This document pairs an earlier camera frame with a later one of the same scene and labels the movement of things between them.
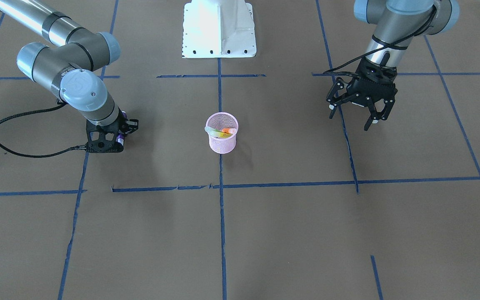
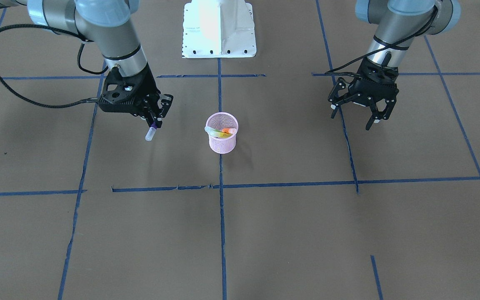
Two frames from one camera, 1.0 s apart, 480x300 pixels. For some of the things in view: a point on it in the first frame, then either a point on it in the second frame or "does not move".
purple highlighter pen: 120,137 to 150,133
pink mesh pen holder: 221,121 does not move
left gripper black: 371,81 does not move
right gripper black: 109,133 to 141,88
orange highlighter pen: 229,131 does not move
